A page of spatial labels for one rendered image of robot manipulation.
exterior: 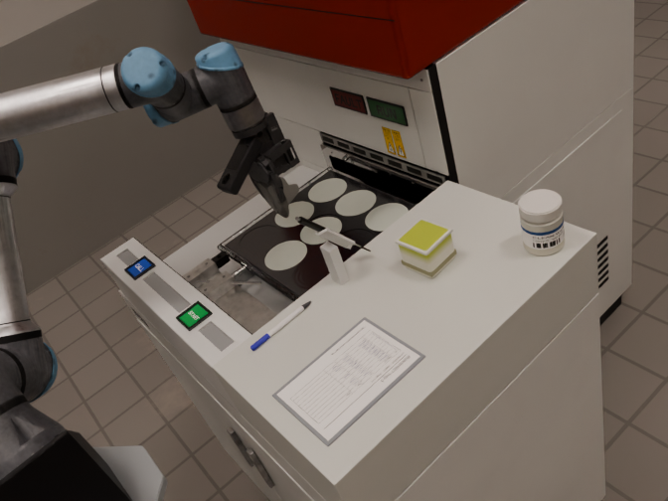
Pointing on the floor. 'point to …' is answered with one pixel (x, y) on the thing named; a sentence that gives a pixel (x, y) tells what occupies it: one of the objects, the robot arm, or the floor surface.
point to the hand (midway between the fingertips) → (281, 214)
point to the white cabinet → (591, 475)
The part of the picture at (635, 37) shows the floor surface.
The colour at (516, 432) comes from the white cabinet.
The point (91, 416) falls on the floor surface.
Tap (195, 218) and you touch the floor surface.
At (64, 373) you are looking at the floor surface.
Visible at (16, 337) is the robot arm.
